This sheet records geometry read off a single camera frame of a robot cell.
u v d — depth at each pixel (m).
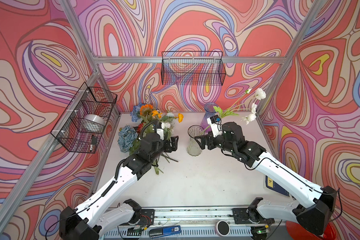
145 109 0.98
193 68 0.96
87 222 0.38
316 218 0.38
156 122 1.01
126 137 0.89
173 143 0.66
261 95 0.68
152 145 0.53
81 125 0.74
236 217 0.73
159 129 0.62
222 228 0.66
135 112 1.08
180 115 1.02
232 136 0.52
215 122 0.61
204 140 0.64
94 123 0.70
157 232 0.66
